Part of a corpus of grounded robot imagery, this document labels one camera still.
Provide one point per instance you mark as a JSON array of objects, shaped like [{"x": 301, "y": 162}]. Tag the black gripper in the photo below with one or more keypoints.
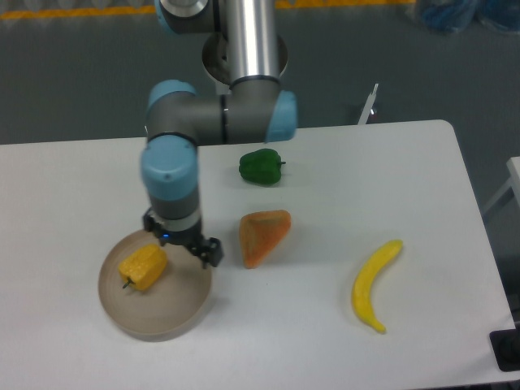
[{"x": 208, "y": 250}]

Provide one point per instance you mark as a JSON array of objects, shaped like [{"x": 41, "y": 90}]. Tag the yellow toy bell pepper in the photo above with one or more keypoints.
[{"x": 141, "y": 269}]

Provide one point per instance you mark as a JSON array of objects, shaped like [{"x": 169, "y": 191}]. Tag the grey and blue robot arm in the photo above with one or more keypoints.
[{"x": 178, "y": 121}]

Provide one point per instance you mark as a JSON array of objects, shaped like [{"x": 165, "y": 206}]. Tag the beige round plate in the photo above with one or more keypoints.
[{"x": 170, "y": 307}]

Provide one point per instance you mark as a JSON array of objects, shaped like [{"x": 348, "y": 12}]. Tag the green toy bell pepper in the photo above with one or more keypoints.
[{"x": 261, "y": 167}]

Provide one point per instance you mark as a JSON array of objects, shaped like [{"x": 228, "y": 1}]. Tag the orange triangular toy bread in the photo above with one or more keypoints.
[{"x": 260, "y": 232}]

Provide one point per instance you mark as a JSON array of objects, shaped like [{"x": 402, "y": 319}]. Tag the yellow toy banana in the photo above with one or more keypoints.
[{"x": 361, "y": 292}]

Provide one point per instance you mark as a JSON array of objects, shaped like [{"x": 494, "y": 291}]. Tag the white furniture at right edge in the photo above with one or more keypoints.
[{"x": 507, "y": 192}]

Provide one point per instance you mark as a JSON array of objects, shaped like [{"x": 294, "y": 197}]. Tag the black device at table edge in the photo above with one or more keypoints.
[{"x": 505, "y": 345}]

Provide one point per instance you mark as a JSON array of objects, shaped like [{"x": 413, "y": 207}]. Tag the blue plastic bag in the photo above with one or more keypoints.
[{"x": 454, "y": 16}]

